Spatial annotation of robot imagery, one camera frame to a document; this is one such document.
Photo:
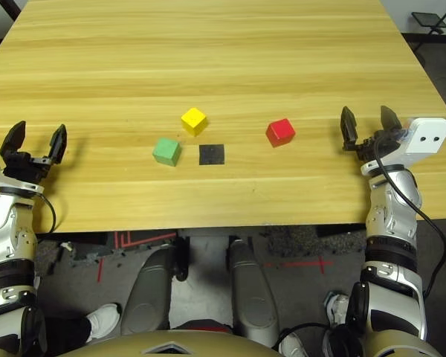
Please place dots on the speckled grey carpet piece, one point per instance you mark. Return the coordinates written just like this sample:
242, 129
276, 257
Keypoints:
301, 240

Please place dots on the grey robot leg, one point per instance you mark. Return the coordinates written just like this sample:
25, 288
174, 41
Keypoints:
252, 294
148, 294

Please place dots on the black square marker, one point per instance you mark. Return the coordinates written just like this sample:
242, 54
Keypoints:
212, 154

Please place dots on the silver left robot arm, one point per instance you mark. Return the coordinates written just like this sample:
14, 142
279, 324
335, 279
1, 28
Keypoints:
7, 219

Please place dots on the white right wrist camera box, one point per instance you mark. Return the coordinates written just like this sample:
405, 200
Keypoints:
427, 134

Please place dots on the black stand base plate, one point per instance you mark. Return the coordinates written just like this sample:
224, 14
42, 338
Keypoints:
427, 20

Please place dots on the green wooden block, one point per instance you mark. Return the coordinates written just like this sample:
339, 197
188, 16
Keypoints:
166, 150

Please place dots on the gold robot torso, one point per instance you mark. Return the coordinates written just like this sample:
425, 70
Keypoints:
134, 346

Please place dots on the black mat with red lines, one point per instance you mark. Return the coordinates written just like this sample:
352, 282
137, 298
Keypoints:
141, 240

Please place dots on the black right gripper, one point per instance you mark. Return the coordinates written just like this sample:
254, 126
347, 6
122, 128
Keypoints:
375, 147

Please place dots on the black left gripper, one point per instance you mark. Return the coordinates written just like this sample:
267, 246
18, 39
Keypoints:
26, 167

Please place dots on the yellow wooden block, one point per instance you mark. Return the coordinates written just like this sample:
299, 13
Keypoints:
194, 121

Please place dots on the red wooden block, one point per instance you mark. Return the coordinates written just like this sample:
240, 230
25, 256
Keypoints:
280, 132

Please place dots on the grey right robot leg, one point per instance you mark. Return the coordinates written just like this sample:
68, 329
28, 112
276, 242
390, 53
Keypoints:
252, 294

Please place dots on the white sneaker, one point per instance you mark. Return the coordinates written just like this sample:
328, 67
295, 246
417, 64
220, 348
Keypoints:
104, 321
338, 306
291, 346

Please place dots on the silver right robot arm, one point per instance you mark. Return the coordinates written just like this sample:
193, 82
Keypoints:
390, 215

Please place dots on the black trouser leg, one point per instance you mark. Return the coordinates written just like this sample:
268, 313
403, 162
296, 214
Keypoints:
67, 334

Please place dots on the grey left robot leg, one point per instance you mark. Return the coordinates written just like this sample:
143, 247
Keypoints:
148, 294

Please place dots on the dark metal bar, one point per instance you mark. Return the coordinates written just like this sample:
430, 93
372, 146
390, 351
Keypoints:
13, 9

